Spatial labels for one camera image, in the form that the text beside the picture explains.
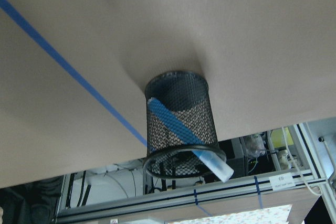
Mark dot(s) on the blue marker pen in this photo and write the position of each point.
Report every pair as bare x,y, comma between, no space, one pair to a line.
209,158

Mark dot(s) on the black mesh cup right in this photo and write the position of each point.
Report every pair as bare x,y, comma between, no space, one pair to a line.
185,94

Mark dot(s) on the brown paper table mat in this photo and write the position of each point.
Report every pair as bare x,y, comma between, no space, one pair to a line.
268,63

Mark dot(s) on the aluminium frame rail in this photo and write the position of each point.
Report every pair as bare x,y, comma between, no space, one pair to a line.
298,168

